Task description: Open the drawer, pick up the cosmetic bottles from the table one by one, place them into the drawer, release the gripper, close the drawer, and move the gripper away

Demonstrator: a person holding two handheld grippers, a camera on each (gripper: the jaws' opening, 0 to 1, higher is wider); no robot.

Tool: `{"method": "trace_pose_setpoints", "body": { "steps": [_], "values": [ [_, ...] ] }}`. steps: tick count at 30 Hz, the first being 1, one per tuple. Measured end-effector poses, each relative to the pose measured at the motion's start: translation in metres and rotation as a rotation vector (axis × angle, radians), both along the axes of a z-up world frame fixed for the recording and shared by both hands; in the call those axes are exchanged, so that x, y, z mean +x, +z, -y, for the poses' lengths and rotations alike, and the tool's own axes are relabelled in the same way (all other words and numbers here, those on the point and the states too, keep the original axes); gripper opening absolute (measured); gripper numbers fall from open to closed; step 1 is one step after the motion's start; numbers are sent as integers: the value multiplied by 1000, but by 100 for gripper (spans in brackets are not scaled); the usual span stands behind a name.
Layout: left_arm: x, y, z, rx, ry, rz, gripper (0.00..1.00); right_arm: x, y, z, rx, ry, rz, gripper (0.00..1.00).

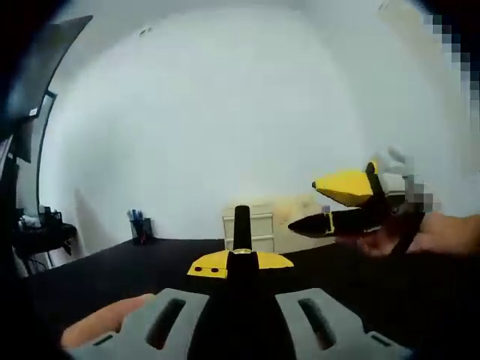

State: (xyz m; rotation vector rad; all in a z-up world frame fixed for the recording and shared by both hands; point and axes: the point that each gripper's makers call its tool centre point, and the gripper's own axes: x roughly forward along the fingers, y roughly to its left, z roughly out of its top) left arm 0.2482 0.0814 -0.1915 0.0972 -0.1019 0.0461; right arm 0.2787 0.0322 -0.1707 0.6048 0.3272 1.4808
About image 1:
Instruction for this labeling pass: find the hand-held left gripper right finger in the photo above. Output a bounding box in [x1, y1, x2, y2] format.
[257, 250, 413, 360]

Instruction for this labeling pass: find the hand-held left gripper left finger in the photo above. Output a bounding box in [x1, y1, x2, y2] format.
[69, 250, 230, 360]

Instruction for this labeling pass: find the small dark object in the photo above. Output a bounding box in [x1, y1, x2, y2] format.
[226, 204, 263, 360]

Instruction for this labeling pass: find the person's left hand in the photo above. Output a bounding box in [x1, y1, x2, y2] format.
[61, 292, 157, 349]

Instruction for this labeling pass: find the person's right hand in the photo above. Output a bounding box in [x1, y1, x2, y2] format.
[335, 220, 416, 259]

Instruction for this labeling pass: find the cream wooden desk organizer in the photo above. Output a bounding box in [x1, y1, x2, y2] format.
[221, 193, 335, 255]

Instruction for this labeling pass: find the black table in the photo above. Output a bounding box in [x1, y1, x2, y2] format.
[20, 235, 480, 360]

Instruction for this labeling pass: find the black mesh pen holder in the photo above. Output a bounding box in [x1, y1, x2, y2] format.
[126, 208, 153, 246]

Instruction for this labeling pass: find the dark cluttered desk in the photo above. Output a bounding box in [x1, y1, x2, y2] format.
[13, 205, 77, 268]

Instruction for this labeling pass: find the black framed glass door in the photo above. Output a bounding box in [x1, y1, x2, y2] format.
[35, 91, 58, 222]

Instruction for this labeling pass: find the black monitor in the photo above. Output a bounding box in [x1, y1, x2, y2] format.
[10, 118, 35, 164]

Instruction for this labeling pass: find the large grey monitor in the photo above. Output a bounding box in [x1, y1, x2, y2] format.
[6, 14, 94, 122]

